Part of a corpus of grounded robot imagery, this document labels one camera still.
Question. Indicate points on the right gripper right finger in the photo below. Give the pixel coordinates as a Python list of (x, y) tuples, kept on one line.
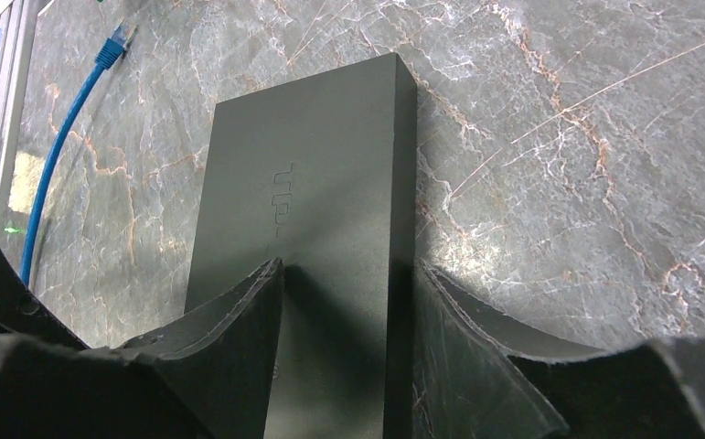
[(479, 373)]

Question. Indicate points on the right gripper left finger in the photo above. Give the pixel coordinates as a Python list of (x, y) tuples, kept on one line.
[(207, 374)]

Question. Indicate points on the black network switch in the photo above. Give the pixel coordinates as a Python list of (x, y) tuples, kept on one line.
[(321, 173)]

